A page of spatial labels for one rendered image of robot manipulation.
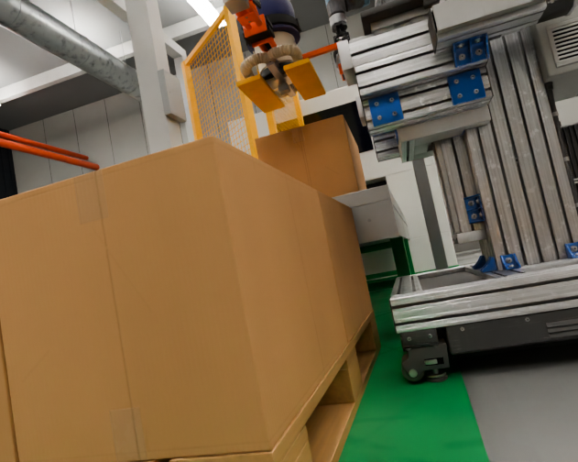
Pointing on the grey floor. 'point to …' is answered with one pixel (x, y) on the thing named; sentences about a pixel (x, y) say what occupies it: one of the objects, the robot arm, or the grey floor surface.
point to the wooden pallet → (320, 409)
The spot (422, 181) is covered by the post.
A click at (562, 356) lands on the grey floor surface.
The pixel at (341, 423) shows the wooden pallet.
